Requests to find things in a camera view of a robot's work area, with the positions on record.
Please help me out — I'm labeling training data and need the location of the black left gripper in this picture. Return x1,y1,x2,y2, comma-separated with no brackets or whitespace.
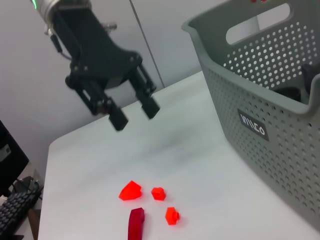
53,0,161,132

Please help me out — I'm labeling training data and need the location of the grey perforated storage basket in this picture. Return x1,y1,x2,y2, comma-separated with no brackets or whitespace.
181,0,320,231

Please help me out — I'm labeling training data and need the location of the small red brick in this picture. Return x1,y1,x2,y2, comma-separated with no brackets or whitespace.
151,186,166,202
164,206,181,226

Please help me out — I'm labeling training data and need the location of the dark red curved brick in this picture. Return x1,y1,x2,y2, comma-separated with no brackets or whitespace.
127,207,146,240

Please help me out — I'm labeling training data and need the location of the grey desk device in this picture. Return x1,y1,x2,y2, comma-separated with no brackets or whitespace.
12,176,41,194

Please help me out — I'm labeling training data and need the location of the black computer monitor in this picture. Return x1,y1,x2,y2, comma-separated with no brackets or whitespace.
0,119,30,198

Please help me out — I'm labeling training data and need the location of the black computer keyboard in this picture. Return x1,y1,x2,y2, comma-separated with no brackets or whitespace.
0,191,43,237

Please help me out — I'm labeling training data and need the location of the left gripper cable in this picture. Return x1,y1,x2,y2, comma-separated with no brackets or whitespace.
49,32,73,61

